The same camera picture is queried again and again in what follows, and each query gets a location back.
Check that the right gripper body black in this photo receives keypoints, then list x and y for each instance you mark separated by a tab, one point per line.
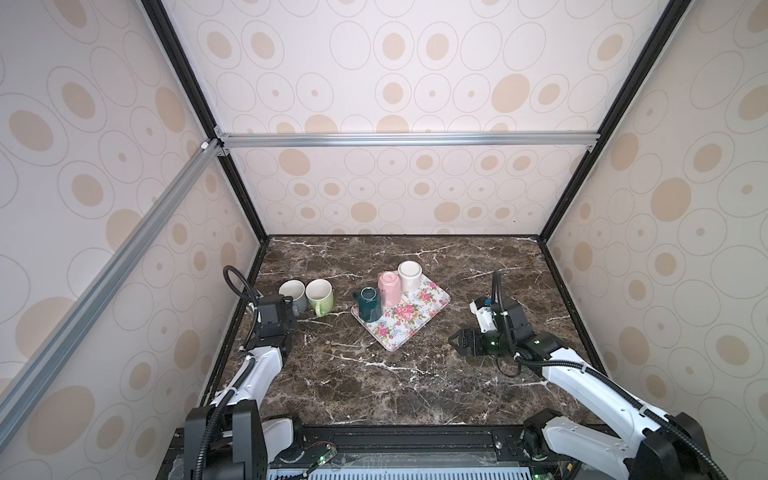
493	344

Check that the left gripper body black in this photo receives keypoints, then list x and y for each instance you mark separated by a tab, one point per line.
289	318

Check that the grey mug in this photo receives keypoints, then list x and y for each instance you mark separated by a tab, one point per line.
296	290

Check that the light green mug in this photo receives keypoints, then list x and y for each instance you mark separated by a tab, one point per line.
320	295

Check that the pink faceted mug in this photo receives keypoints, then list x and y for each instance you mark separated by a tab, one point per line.
389	286

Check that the dark teal mug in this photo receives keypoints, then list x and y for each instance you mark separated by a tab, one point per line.
369	305

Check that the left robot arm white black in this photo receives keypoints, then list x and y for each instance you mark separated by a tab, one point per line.
240	408

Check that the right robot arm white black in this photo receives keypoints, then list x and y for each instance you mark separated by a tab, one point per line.
606	408

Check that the white mug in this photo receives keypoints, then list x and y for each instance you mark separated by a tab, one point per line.
410	273

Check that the floral rectangular tray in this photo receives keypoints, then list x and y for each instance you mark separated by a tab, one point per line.
399	324

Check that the diagonal aluminium bar left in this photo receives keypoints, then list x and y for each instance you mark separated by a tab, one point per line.
43	368

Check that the horizontal aluminium bar back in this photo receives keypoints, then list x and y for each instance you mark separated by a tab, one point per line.
426	139

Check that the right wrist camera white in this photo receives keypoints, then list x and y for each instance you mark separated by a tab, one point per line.
481	308

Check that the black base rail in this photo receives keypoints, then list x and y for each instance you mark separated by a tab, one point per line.
418	452

